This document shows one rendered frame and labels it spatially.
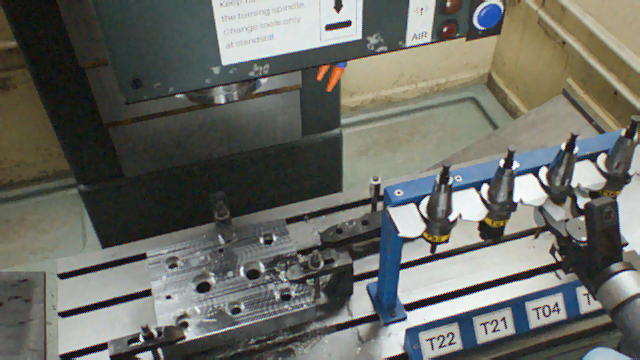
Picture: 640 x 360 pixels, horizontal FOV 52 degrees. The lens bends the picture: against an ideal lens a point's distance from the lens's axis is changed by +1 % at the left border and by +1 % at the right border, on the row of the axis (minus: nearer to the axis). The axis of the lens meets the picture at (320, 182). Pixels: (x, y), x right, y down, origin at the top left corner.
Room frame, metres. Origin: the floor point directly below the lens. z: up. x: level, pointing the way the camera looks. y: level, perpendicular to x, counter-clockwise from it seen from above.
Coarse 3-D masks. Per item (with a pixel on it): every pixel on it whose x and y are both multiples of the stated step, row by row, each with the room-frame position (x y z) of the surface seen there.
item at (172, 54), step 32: (96, 0) 0.54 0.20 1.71; (128, 0) 0.55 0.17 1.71; (160, 0) 0.55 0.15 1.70; (192, 0) 0.56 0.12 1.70; (384, 0) 0.62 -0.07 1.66; (128, 32) 0.55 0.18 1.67; (160, 32) 0.55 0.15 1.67; (192, 32) 0.56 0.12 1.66; (384, 32) 0.62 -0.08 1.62; (128, 64) 0.54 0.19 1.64; (160, 64) 0.55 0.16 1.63; (192, 64) 0.56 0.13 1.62; (256, 64) 0.58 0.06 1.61; (288, 64) 0.59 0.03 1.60; (320, 64) 0.60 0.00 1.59; (128, 96) 0.54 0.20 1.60; (160, 96) 0.55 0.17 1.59
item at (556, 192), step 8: (544, 168) 0.79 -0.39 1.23; (544, 176) 0.77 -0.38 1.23; (576, 176) 0.77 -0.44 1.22; (544, 184) 0.75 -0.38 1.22; (552, 184) 0.75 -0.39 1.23; (568, 184) 0.75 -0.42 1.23; (576, 184) 0.75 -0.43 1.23; (552, 192) 0.74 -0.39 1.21; (560, 192) 0.74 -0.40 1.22; (568, 192) 0.75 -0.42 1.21
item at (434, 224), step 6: (426, 198) 0.73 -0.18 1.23; (426, 204) 0.71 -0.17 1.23; (456, 204) 0.71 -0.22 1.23; (420, 210) 0.70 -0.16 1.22; (426, 210) 0.70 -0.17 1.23; (456, 210) 0.70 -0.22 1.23; (426, 216) 0.69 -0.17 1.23; (450, 216) 0.69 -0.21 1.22; (456, 216) 0.69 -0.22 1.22; (426, 222) 0.69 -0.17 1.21; (432, 222) 0.68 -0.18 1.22; (438, 222) 0.67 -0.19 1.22; (444, 222) 0.68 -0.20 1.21; (450, 222) 0.68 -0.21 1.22; (456, 222) 0.69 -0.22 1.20; (432, 228) 0.68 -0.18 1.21; (438, 228) 0.68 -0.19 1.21; (450, 228) 0.68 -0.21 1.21
